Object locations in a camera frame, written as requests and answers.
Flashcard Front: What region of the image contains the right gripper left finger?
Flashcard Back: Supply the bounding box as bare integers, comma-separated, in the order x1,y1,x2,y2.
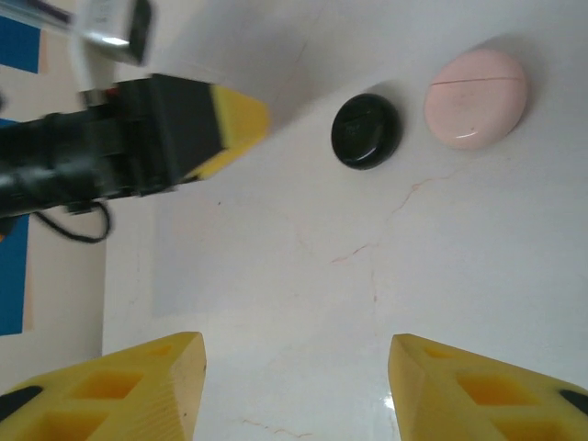
0,331,207,441

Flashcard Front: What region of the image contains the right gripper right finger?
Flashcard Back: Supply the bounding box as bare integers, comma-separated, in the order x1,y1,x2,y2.
388,334,588,441

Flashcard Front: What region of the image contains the black earbud charging case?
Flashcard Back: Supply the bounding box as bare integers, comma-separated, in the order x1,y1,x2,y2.
330,91,401,172

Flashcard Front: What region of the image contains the pink earbud charging case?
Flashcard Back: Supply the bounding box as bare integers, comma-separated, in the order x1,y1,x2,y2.
423,48,529,151

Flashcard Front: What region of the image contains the thin black left gripper cable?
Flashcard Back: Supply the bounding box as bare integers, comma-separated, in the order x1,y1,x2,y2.
36,201,114,245

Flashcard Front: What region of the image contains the blue floral wall panel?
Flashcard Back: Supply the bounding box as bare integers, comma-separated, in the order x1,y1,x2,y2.
0,118,31,337
0,16,40,74

